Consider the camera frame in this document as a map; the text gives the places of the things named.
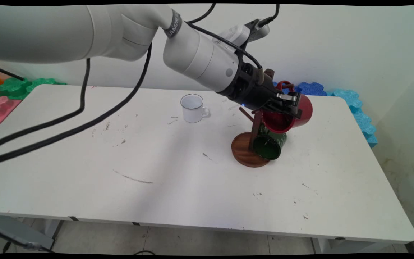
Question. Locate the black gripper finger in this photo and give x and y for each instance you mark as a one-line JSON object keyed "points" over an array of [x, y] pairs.
{"points": [[282, 110], [289, 99]]}

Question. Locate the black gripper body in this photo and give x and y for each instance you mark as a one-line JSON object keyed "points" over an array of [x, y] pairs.
{"points": [[250, 91]]}

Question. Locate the red enamel mug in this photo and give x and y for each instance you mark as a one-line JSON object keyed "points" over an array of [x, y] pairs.
{"points": [[302, 113]]}

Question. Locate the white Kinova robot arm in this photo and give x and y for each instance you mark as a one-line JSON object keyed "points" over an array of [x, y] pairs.
{"points": [[49, 32]]}

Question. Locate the dark blue foam mat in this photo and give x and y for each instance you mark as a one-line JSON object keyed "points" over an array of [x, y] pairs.
{"points": [[311, 89]]}

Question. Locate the green enamel mug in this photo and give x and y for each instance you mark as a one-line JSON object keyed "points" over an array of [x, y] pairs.
{"points": [[266, 147]]}

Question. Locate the wooden mug tree stand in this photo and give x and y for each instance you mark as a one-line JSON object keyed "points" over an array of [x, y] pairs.
{"points": [[243, 149]]}

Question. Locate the white enamel mug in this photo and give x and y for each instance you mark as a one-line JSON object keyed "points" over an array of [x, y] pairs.
{"points": [[192, 112]]}

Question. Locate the light blue foam mat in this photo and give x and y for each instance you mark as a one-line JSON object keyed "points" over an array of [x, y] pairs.
{"points": [[361, 115]]}

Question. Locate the green foam mat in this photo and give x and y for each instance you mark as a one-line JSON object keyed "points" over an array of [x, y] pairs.
{"points": [[16, 88]]}

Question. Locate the pink foam mat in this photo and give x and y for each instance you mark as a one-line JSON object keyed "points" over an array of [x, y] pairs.
{"points": [[0, 111]]}

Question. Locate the grey table leg beam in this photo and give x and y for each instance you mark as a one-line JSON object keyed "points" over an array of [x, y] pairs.
{"points": [[20, 228]]}

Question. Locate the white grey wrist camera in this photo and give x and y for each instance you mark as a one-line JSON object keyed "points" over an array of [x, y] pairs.
{"points": [[239, 34]]}

